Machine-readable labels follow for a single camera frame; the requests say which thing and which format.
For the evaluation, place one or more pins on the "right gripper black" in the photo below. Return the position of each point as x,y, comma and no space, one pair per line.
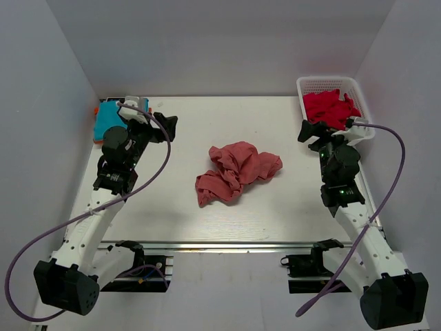
324,136

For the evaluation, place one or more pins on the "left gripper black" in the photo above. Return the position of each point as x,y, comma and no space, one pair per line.
154,128

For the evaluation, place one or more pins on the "salmon pink t shirt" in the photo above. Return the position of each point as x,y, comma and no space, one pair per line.
235,166

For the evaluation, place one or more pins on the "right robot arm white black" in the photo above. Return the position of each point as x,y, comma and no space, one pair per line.
389,294

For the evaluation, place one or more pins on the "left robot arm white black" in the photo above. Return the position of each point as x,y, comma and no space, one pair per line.
72,279

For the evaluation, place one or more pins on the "red t shirt in basket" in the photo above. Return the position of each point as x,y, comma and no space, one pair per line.
329,108

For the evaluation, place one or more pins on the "white plastic basket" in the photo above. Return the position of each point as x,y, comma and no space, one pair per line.
346,85

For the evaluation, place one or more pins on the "folded teal t shirt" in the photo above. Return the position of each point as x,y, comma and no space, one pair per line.
109,114

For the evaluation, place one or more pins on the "folded orange t shirt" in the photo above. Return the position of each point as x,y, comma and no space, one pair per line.
98,127

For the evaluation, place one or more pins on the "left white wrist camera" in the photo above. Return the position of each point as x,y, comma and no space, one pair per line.
129,110

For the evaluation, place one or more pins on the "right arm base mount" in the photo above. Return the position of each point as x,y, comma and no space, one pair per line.
306,272

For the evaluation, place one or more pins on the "aluminium front rail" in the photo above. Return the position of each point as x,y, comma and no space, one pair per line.
161,247

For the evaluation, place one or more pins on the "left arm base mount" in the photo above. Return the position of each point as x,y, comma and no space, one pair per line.
138,272

